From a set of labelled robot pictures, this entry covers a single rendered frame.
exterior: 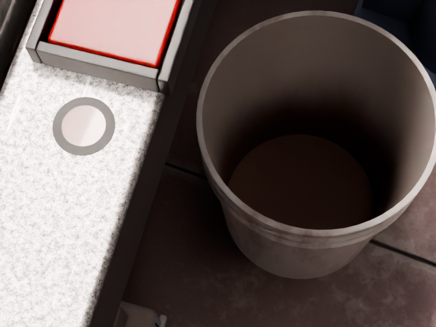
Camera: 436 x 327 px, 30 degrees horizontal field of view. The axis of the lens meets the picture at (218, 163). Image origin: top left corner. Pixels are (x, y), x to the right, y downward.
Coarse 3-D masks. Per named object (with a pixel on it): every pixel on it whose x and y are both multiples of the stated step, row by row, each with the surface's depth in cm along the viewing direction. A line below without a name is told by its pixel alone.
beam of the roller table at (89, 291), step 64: (192, 64) 47; (0, 128) 41; (128, 128) 41; (0, 192) 40; (64, 192) 40; (128, 192) 40; (0, 256) 39; (64, 256) 39; (128, 256) 43; (0, 320) 38; (64, 320) 38
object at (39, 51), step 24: (48, 0) 42; (192, 0) 41; (48, 24) 42; (192, 24) 42; (48, 48) 41; (168, 48) 41; (96, 72) 41; (120, 72) 40; (144, 72) 40; (168, 72) 40
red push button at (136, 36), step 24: (72, 0) 42; (96, 0) 42; (120, 0) 42; (144, 0) 42; (168, 0) 42; (72, 24) 42; (96, 24) 42; (120, 24) 41; (144, 24) 41; (168, 24) 41; (72, 48) 41; (96, 48) 41; (120, 48) 41; (144, 48) 41
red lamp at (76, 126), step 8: (72, 112) 41; (80, 112) 41; (88, 112) 41; (96, 112) 41; (64, 120) 41; (72, 120) 41; (80, 120) 41; (88, 120) 41; (96, 120) 41; (104, 120) 41; (64, 128) 41; (72, 128) 41; (80, 128) 41; (88, 128) 41; (96, 128) 41; (104, 128) 41; (64, 136) 41; (72, 136) 41; (80, 136) 41; (88, 136) 41; (96, 136) 41; (80, 144) 41; (88, 144) 41
